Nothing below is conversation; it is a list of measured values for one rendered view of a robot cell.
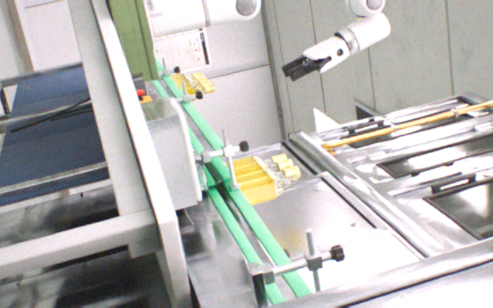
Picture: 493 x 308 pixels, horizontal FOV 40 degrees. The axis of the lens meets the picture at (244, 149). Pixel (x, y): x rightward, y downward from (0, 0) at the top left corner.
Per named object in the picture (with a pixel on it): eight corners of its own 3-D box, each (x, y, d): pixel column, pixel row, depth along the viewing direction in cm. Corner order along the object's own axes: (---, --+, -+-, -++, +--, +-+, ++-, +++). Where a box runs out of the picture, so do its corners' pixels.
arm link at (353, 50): (364, 55, 180) (355, 59, 180) (351, 50, 188) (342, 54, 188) (354, 29, 177) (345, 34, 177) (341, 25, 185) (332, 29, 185)
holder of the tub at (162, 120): (169, 234, 158) (202, 225, 160) (143, 122, 149) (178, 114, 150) (160, 206, 174) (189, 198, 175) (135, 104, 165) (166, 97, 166)
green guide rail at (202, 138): (200, 161, 180) (230, 154, 181) (200, 158, 179) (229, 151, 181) (132, 52, 341) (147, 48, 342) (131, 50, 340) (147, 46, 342)
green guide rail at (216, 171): (206, 187, 182) (235, 179, 184) (205, 184, 182) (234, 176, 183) (135, 66, 343) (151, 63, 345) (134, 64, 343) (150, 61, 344)
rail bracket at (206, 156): (210, 197, 178) (256, 185, 181) (198, 137, 173) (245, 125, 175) (208, 193, 181) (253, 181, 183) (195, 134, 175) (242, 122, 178)
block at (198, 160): (183, 198, 176) (209, 191, 178) (175, 164, 173) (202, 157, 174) (181, 193, 180) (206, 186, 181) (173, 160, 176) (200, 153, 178)
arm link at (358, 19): (374, -18, 178) (361, -16, 187) (339, 0, 177) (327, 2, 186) (396, 34, 182) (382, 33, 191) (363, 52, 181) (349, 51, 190)
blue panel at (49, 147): (7, 266, 180) (164, 223, 188) (-13, 206, 174) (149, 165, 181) (28, 116, 326) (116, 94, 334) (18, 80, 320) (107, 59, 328)
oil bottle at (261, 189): (211, 217, 183) (286, 196, 187) (207, 198, 181) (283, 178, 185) (207, 209, 188) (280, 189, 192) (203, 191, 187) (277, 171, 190)
